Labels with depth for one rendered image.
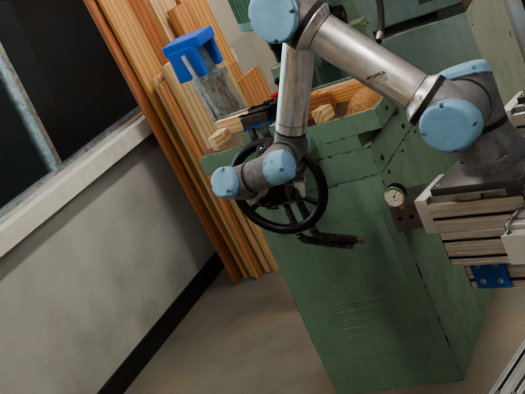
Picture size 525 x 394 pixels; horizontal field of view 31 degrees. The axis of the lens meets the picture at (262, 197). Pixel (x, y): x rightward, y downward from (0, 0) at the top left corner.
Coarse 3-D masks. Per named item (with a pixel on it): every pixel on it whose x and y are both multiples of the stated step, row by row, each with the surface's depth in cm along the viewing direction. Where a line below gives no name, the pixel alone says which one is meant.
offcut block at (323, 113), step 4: (328, 104) 264; (316, 108) 265; (320, 108) 263; (324, 108) 261; (328, 108) 263; (332, 108) 264; (312, 112) 263; (316, 112) 262; (320, 112) 261; (324, 112) 261; (328, 112) 262; (332, 112) 264; (316, 116) 263; (320, 116) 262; (324, 116) 261; (328, 116) 262; (332, 116) 263; (316, 120) 264; (320, 120) 263; (324, 120) 262
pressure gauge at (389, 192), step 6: (390, 186) 256; (396, 186) 255; (402, 186) 256; (384, 192) 257; (390, 192) 256; (396, 192) 256; (402, 192) 255; (384, 198) 258; (390, 198) 257; (396, 198) 256; (402, 198) 256; (390, 204) 258; (396, 204) 257; (402, 204) 259
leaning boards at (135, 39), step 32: (96, 0) 396; (128, 0) 416; (160, 0) 433; (192, 0) 456; (128, 32) 404; (160, 32) 431; (128, 64) 403; (160, 64) 417; (224, 64) 431; (160, 96) 404; (192, 96) 409; (256, 96) 454; (160, 128) 410; (192, 128) 406; (192, 160) 412; (192, 192) 417; (224, 224) 421; (224, 256) 425; (256, 256) 426
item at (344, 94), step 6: (354, 84) 271; (360, 84) 269; (336, 90) 274; (342, 90) 272; (348, 90) 272; (354, 90) 271; (336, 96) 274; (342, 96) 273; (348, 96) 272; (336, 102) 275
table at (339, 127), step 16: (336, 112) 267; (368, 112) 255; (384, 112) 259; (320, 128) 263; (336, 128) 261; (352, 128) 259; (368, 128) 257; (240, 144) 279; (320, 144) 265; (208, 160) 283; (224, 160) 280
